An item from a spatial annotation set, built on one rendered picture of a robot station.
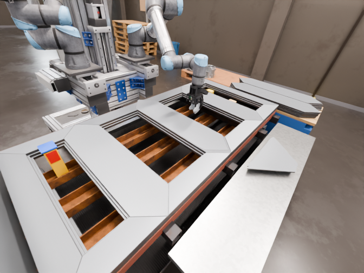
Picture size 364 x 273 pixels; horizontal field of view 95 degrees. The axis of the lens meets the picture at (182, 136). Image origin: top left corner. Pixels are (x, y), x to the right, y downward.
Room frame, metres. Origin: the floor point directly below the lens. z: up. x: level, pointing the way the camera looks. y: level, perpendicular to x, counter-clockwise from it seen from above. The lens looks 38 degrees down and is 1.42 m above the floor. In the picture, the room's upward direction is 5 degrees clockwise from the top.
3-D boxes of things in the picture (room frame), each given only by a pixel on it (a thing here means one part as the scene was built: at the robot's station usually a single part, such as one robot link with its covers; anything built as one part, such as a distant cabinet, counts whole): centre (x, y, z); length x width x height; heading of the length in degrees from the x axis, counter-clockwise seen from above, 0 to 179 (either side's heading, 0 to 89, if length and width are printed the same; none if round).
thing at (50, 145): (0.52, 0.59, 0.88); 0.06 x 0.06 x 0.02; 51
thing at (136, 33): (1.55, 0.45, 1.20); 0.13 x 0.12 x 0.14; 123
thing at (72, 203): (0.87, 0.05, 0.70); 1.66 x 0.08 x 0.05; 141
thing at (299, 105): (1.50, -0.80, 0.82); 0.80 x 0.40 x 0.06; 51
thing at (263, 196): (0.58, -0.47, 0.73); 1.20 x 0.26 x 0.03; 141
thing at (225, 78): (4.11, -0.68, 0.20); 1.47 x 0.98 x 0.40; 54
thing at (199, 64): (0.98, -0.06, 1.16); 0.09 x 0.08 x 0.11; 33
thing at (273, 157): (0.70, -0.56, 0.77); 0.45 x 0.20 x 0.04; 141
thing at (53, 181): (0.99, 0.21, 0.70); 1.66 x 0.08 x 0.05; 141
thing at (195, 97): (0.98, -0.06, 1.00); 0.09 x 0.08 x 0.12; 141
